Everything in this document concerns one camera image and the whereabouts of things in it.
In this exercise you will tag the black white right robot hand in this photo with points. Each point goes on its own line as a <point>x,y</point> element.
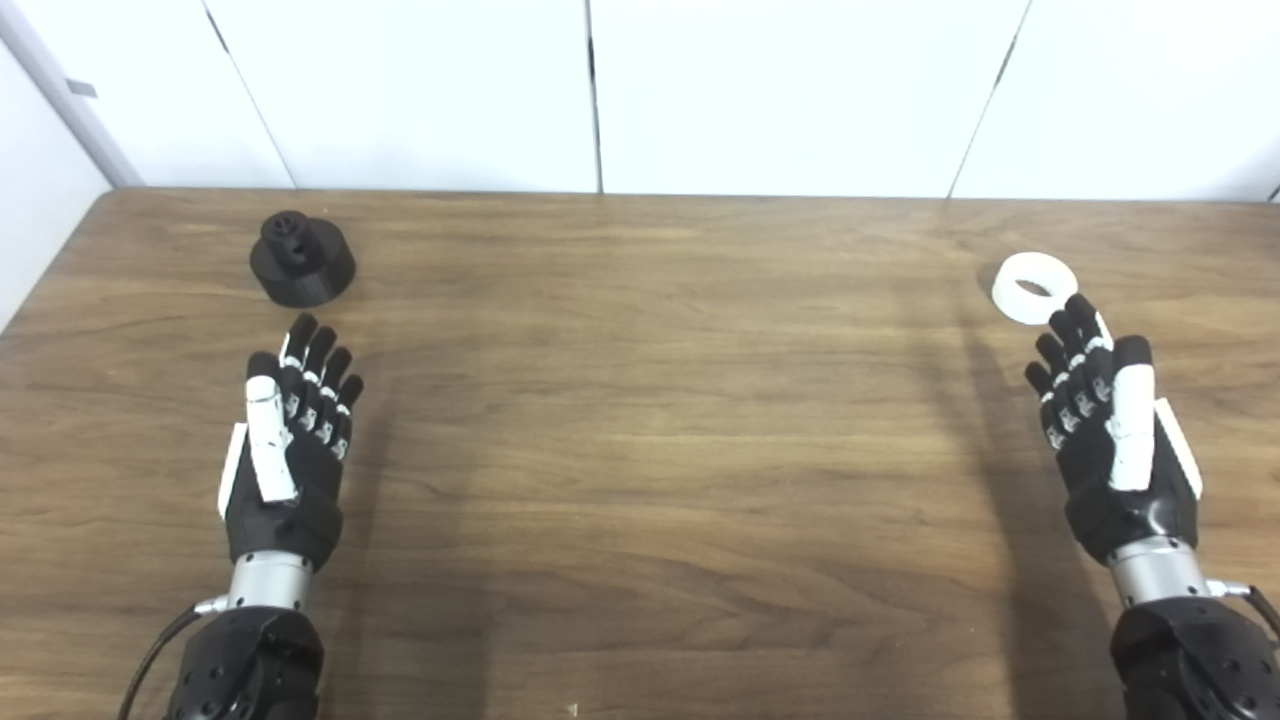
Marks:
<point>1110,500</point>

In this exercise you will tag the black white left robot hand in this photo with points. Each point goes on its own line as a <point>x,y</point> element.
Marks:
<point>300,500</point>

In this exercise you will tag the round black plastic part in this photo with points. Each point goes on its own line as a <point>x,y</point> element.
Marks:
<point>310,270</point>

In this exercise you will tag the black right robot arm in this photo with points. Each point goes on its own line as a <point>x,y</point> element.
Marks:
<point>1190,660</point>

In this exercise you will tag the grey wall corner post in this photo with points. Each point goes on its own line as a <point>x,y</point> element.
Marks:
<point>78,115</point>

